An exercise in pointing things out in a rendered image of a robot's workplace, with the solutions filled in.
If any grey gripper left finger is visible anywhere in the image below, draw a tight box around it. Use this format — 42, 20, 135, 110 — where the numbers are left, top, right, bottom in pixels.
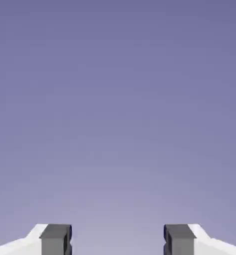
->
0, 223, 73, 255

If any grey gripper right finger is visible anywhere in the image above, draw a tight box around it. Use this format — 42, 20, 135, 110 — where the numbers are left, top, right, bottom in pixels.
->
163, 223, 236, 255

